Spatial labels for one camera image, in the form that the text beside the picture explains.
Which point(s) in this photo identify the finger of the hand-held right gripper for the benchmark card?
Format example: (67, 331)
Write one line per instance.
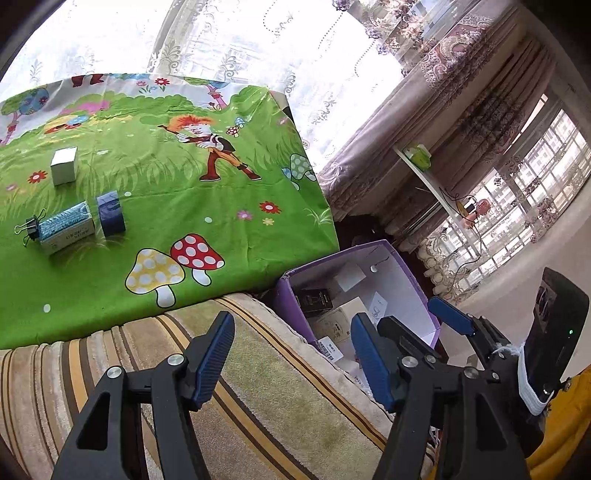
(411, 339)
(450, 316)

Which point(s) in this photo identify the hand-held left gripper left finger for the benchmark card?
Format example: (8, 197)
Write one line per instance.
(212, 364)

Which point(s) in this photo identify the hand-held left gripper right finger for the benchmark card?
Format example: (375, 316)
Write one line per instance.
(371, 364)

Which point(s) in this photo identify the white blue barcode box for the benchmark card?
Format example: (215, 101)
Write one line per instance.
(330, 349)

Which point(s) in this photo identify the beige carton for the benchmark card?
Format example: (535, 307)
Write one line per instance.
(334, 323)

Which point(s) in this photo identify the black box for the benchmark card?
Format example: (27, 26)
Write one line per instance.
(314, 301)

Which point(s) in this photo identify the purple cardboard box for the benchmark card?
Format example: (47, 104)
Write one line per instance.
(288, 300)

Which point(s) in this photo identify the person's right forearm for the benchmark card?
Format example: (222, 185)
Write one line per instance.
(570, 429)

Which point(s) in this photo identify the white box with scribble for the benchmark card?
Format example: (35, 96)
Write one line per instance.
(376, 307)

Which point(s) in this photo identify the beige striped plush blanket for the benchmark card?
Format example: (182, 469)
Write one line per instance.
(286, 406)

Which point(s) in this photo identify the plain white box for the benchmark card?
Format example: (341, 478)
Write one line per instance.
(350, 279)

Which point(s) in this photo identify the white side table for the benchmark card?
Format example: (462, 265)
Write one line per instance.
(422, 177)

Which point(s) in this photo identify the window with white grille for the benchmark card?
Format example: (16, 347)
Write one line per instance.
(535, 184)

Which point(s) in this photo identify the green cartoon printed blanket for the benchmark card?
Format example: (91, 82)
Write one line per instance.
(184, 207)

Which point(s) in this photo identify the green tissue pack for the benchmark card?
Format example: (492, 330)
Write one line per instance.
(419, 155)

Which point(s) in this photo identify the blue tape roll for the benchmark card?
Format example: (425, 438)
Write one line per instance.
(111, 217)

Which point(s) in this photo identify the teal white box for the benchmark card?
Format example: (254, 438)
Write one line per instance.
(64, 226)

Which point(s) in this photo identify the mauve patterned curtain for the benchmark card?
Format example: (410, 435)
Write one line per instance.
(429, 101)

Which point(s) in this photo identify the black binder clip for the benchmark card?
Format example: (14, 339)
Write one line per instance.
(31, 229)

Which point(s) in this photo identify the small silver box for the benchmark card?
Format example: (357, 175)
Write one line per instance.
(63, 166)

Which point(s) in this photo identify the white lace curtain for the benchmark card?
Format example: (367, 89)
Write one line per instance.
(231, 41)

